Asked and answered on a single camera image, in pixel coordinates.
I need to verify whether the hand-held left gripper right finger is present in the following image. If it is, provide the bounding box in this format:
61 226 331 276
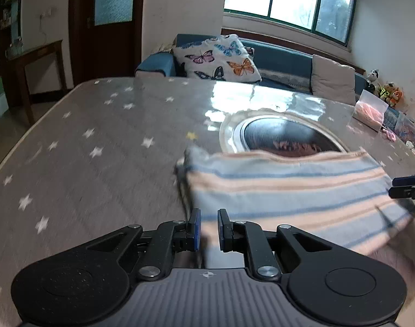
217 208 332 280

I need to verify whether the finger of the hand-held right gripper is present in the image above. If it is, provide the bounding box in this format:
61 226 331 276
392 172 415 186
388 184 415 205

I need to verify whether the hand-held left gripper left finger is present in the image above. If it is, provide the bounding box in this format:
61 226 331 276
86 208 202 280

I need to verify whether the striped blue pink cloth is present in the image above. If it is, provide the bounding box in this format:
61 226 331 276
175 145 415 256

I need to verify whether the clear plastic storage box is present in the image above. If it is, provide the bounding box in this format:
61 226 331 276
392 109 415 148

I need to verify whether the clear bag with pink contents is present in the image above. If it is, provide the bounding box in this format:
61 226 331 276
352 89 389 133

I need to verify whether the orange plush toy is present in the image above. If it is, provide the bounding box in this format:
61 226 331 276
378 82 404 108

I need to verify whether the black white plush toy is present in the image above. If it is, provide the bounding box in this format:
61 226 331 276
363 69 380 95

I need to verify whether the round metal table burner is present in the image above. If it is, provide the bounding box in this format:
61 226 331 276
219 109 351 159

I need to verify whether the grey star print tablecloth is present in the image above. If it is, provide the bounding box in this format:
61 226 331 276
0 77 415 327

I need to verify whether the beige pillow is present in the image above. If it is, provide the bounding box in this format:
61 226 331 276
311 54 356 104

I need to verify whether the butterfly print pillow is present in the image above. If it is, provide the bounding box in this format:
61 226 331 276
172 34 263 83

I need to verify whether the blue sofa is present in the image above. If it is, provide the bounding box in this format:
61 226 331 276
135 34 368 107

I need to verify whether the dark wooden glass door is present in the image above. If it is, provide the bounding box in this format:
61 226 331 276
68 0 147 87

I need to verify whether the green framed window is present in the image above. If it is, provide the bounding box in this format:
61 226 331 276
224 0 360 46

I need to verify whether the dark wooden side table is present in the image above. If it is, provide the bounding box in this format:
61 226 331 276
0 39 68 138

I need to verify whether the glass display cabinet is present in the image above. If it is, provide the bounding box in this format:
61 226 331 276
0 0 24 69

